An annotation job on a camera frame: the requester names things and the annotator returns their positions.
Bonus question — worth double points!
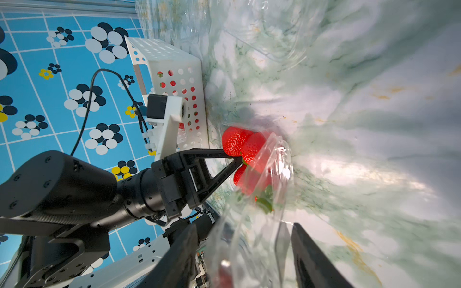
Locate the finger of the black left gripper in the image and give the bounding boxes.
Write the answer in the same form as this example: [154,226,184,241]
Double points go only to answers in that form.
[180,148,234,160]
[190,158,243,209]

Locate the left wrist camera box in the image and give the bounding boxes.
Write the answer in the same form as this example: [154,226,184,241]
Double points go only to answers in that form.
[144,94,187,161]

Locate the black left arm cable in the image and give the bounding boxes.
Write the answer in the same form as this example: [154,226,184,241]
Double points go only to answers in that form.
[69,68,151,157]

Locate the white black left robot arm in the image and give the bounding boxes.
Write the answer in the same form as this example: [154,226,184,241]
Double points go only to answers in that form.
[1,149,242,288]

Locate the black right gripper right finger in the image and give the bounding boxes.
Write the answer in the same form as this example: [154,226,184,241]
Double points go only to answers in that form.
[291,223,352,288]

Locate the aluminium front rail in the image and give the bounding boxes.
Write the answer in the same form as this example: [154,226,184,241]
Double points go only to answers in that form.
[68,204,220,288]

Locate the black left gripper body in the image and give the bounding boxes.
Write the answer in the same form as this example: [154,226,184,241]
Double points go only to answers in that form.
[151,152,202,220]

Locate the white perforated plastic basket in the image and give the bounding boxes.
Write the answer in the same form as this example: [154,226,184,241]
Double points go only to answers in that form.
[126,37,209,152]

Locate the red strawberry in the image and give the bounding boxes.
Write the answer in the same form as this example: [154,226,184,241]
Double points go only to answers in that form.
[234,164,272,196]
[241,133,271,174]
[222,127,253,157]

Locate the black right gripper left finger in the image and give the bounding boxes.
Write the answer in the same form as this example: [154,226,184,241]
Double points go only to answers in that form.
[137,224,199,288]

